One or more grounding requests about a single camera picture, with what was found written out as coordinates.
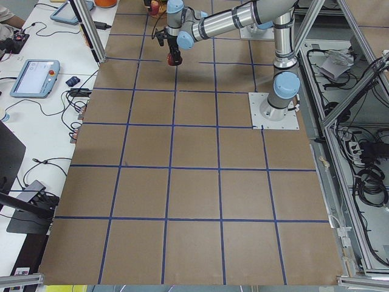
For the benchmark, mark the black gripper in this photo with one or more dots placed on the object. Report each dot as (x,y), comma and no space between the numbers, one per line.
(173,49)

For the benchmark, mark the dark red apple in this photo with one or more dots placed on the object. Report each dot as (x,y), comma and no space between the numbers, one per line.
(174,59)

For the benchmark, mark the red yellow apple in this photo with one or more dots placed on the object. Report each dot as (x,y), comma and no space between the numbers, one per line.
(154,7)

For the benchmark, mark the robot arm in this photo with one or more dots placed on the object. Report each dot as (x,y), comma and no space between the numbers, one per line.
(260,20)

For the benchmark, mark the wicker basket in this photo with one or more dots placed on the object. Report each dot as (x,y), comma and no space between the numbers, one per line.
(162,8)

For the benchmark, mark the orange bucket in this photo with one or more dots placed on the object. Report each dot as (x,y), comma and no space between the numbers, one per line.
(105,3)

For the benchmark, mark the teach pendant tablet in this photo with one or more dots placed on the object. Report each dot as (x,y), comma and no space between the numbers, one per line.
(36,79)

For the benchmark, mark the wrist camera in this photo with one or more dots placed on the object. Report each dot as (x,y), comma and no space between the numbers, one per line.
(161,36)

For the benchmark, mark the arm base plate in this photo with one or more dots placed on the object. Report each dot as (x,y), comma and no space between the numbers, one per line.
(253,32)
(265,117)

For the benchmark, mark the aluminium frame post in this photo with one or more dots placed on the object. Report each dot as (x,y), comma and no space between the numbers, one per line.
(89,30)

